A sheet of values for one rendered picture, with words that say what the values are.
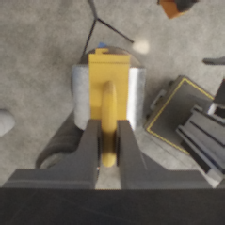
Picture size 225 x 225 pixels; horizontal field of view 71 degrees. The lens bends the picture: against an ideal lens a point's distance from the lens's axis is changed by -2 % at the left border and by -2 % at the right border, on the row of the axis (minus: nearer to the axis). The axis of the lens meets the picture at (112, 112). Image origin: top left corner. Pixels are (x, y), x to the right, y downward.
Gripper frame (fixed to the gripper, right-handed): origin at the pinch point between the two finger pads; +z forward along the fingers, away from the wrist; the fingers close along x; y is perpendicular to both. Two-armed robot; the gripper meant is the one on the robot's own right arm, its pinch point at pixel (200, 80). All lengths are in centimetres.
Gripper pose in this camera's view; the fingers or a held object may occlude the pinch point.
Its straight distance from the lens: 63.8
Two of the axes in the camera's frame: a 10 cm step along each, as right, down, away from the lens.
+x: 3.7, -9.2, -1.5
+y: 8.2, 2.5, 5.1
